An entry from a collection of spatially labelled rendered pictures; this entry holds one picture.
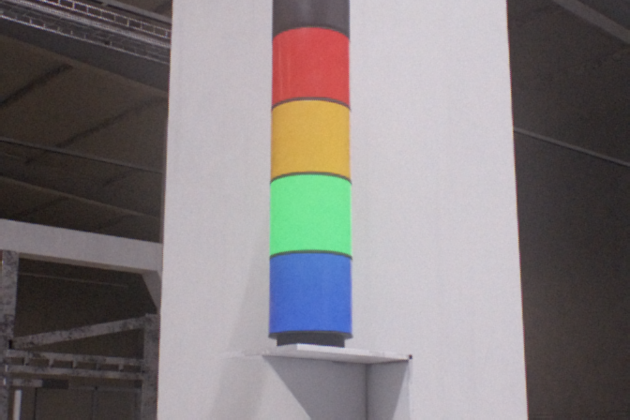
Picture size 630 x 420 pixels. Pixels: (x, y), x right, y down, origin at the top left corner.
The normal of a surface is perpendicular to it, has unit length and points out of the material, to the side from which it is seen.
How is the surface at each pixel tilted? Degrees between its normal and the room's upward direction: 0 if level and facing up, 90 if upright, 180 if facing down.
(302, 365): 90
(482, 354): 90
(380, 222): 90
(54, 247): 90
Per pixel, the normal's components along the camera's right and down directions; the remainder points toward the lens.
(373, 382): -0.76, -0.17
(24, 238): 0.65, -0.20
